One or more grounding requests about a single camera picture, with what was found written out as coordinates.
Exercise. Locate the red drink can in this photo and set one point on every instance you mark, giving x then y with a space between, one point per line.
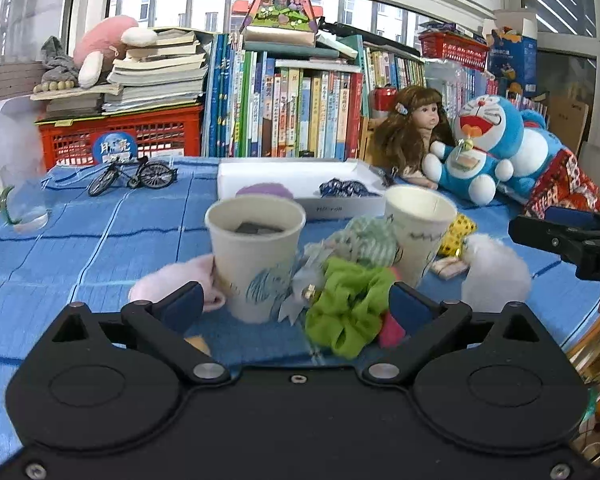
384 100

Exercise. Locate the clear glass pitcher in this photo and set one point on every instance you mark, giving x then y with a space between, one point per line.
27 210

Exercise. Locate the triangular toy house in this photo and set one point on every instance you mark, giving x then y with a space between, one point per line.
280 5

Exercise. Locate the dark blue patterned scrunchie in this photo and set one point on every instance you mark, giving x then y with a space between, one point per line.
347 188

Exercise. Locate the yellow dotted scrunchie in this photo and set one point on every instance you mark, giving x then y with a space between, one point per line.
457 235

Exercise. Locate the green striped scrunchie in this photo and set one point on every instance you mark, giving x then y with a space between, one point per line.
370 240

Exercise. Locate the metal keys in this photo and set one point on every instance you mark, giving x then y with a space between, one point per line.
386 176

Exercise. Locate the white fluffy pompom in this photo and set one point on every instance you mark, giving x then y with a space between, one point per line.
495 275

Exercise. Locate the brown cardboard box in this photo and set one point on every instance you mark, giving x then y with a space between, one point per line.
570 120

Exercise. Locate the black miniature bicycle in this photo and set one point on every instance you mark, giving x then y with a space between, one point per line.
150 175

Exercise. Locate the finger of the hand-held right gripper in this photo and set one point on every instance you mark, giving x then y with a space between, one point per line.
542 235

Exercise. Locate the grey plush toy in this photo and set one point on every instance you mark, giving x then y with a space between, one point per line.
57 62

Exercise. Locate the blue checked tablecloth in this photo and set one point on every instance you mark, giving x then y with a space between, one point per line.
105 255

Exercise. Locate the white shallow box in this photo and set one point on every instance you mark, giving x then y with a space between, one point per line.
280 172

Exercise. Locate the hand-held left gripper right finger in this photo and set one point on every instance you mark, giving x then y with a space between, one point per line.
409 306

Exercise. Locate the purple scrunchie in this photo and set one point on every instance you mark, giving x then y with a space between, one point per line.
265 191

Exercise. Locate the blue cardboard carton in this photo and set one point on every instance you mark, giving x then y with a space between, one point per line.
512 60

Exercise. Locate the paper cup with green scribble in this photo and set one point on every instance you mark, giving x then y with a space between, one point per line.
420 240

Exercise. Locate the pale pink fluffy scrunchie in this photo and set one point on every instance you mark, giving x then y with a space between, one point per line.
175 272

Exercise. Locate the stack of worn books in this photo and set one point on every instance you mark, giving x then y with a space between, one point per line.
160 75

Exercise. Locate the brown-haired doll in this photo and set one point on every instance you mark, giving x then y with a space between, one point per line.
405 135

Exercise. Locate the red plastic basket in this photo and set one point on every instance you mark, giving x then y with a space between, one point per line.
455 50

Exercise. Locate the black item inside cup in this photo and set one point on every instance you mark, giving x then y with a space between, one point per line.
257 227

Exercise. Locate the row of upright books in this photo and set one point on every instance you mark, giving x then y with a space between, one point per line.
290 110

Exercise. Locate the lime green scrunchie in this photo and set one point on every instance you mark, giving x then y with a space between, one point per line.
347 305

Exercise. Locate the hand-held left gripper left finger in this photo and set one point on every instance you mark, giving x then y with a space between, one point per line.
182 306

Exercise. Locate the paper cup with blue scribble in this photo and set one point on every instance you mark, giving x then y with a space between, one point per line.
255 270

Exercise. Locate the blue cat plush toy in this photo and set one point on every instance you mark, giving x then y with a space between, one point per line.
500 130

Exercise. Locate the pink plush toy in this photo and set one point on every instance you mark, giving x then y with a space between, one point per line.
102 40

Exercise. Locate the small pink hair clip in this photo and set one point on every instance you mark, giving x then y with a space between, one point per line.
449 267

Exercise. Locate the red plastic crate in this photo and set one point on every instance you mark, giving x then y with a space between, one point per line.
155 127

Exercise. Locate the red patterned cloth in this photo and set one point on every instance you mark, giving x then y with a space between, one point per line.
560 180

